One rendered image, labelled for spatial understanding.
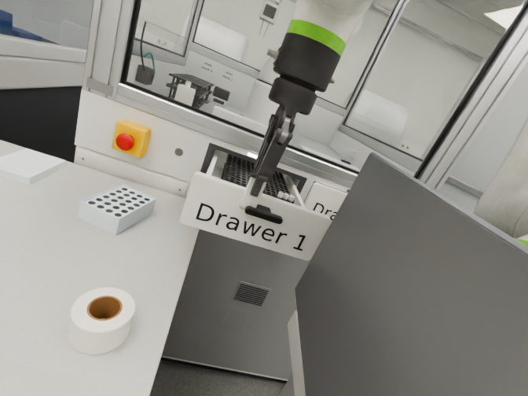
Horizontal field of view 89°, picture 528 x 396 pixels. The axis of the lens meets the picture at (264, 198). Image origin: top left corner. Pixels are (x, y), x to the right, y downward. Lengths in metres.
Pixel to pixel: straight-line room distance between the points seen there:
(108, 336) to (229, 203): 0.28
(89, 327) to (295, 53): 0.44
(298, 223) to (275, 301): 0.52
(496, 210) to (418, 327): 0.33
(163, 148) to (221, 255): 0.38
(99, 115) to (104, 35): 0.18
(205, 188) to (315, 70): 0.27
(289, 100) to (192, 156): 0.40
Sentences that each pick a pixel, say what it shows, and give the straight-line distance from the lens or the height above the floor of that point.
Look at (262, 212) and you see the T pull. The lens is 0.49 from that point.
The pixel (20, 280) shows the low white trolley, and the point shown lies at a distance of 0.51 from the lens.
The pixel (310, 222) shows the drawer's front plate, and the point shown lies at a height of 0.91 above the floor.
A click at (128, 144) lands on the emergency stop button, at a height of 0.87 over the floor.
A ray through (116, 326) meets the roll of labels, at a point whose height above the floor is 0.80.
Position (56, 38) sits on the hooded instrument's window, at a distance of 1.42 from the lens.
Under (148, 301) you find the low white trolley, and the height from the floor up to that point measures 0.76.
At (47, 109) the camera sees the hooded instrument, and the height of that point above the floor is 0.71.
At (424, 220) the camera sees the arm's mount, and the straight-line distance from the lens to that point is 0.32.
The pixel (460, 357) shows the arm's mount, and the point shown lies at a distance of 0.26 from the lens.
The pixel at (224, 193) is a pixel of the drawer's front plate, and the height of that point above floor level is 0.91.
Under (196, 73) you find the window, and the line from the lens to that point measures 0.75.
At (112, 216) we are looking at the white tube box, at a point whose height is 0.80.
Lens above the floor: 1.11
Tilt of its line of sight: 21 degrees down
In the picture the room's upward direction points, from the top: 23 degrees clockwise
